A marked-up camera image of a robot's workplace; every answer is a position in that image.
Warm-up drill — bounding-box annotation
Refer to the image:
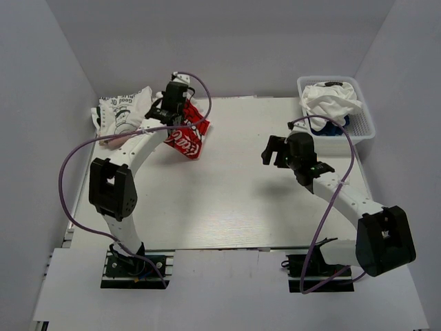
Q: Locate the white logo t-shirt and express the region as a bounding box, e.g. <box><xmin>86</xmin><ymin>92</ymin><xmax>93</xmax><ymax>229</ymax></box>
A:
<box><xmin>164</xmin><ymin>88</ymin><xmax>211</xmax><ymax>160</ymax></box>

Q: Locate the folded printed white t-shirt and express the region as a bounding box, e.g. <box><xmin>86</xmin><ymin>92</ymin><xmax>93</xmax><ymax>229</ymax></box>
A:
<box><xmin>91</xmin><ymin>86</ymin><xmax>152</xmax><ymax>137</ymax></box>

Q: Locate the white t-shirt with tag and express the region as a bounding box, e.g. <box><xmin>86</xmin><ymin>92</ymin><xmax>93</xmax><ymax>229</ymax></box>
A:
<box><xmin>300</xmin><ymin>81</ymin><xmax>363</xmax><ymax>128</ymax></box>

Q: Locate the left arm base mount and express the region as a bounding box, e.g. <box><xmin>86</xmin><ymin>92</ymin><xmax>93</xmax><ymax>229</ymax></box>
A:
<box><xmin>100</xmin><ymin>249</ymin><xmax>174</xmax><ymax>290</ymax></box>

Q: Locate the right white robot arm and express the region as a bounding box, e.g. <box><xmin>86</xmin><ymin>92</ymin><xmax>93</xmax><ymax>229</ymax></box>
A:
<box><xmin>261</xmin><ymin>132</ymin><xmax>416</xmax><ymax>277</ymax></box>

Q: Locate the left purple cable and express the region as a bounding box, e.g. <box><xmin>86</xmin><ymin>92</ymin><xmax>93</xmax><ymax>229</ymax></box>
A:
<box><xmin>59</xmin><ymin>71</ymin><xmax>212</xmax><ymax>289</ymax></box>

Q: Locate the blue t-shirt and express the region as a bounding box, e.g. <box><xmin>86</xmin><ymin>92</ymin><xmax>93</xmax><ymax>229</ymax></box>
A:
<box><xmin>311</xmin><ymin>121</ymin><xmax>343</xmax><ymax>137</ymax></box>

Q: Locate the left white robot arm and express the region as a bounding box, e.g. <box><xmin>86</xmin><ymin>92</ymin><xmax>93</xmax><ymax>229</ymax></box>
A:
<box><xmin>89</xmin><ymin>74</ymin><xmax>190</xmax><ymax>275</ymax></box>

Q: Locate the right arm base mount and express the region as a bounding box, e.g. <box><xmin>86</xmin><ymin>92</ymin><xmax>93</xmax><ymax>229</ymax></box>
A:
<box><xmin>280</xmin><ymin>238</ymin><xmax>354</xmax><ymax>293</ymax></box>

